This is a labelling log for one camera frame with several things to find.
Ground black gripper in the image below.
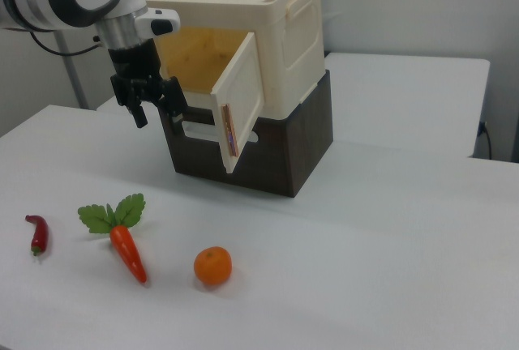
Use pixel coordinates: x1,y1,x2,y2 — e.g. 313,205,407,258
108,41,189,129

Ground cream cabinet door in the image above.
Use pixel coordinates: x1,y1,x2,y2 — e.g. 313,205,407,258
211,32,265,175

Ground cream plastic cabinet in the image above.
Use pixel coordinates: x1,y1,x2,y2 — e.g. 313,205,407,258
136,0,327,121

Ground grey metal pole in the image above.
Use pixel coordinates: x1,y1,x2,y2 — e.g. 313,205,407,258
54,29,91,110

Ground dark brown wooden drawer box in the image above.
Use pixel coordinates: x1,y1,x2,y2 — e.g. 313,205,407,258
159,68,335,198

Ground orange toy carrot with leaves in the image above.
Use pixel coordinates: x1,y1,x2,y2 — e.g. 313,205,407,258
77,192,148,284

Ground toy orange fruit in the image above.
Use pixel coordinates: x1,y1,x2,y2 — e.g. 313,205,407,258
193,245,233,286

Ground red toy chili pepper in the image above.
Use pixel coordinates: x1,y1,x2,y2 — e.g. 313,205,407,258
24,214,49,257

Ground copper door handle strip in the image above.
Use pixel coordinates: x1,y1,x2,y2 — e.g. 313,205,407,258
221,103,238,157

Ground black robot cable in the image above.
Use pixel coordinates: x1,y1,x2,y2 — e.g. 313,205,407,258
28,29,103,58

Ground black power cable with plug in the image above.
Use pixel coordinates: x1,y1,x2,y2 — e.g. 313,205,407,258
477,121,494,160

